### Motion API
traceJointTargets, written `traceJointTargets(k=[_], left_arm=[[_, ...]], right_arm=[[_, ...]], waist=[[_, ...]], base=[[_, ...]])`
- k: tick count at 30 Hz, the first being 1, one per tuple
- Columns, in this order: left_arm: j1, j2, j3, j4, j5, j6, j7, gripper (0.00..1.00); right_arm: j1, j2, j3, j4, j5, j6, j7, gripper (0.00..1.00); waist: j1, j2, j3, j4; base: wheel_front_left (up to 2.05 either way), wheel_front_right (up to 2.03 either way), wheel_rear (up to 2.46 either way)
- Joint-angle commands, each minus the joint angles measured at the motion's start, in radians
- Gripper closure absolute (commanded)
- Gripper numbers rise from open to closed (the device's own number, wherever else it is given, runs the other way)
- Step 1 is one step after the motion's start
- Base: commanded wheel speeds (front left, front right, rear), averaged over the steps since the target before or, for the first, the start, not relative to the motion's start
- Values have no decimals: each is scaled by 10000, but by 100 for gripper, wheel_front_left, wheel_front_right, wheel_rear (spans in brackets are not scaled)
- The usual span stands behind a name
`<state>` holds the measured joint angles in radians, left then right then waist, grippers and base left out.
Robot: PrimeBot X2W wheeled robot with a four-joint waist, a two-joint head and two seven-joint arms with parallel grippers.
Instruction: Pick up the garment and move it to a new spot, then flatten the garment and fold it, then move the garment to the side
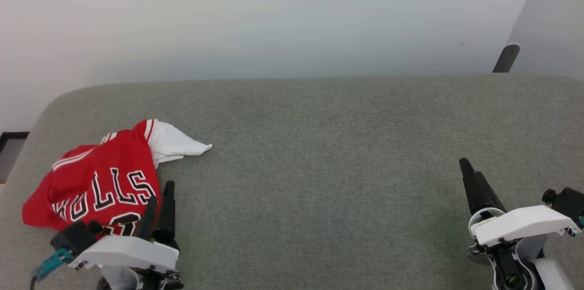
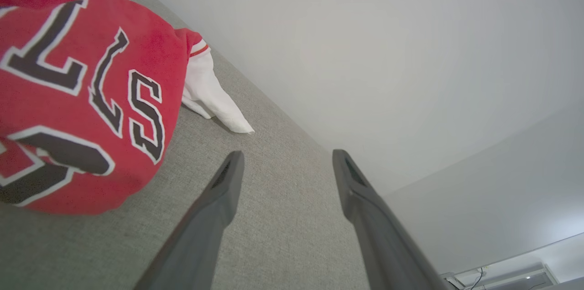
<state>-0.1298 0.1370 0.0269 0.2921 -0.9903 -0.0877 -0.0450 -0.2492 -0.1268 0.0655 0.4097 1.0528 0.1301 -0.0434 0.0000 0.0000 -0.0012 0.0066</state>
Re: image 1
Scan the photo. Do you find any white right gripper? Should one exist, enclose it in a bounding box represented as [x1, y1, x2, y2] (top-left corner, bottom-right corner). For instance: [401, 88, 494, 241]
[459, 157, 581, 290]

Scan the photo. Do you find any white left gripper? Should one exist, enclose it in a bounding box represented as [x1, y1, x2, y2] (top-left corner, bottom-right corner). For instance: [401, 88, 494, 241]
[68, 180, 184, 290]

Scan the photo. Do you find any red and white basketball jersey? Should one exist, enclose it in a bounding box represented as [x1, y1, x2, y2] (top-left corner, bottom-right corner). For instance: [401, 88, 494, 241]
[22, 119, 213, 237]

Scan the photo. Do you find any grey fabric sofa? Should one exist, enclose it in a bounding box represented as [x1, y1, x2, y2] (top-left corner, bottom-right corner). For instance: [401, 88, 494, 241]
[0, 74, 584, 290]

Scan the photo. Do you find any black framed floor panel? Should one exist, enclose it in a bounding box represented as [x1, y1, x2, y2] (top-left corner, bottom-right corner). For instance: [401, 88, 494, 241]
[0, 131, 31, 184]

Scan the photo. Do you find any light grey partition panel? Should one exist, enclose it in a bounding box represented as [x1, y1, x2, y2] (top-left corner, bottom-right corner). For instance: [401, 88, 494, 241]
[492, 0, 584, 79]

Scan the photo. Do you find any teal cable plug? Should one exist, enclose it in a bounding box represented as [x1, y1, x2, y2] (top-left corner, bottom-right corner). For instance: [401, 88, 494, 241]
[30, 247, 73, 290]

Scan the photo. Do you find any dark grey panel bracket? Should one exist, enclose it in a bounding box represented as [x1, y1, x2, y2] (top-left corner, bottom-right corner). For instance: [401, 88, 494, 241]
[492, 44, 521, 73]

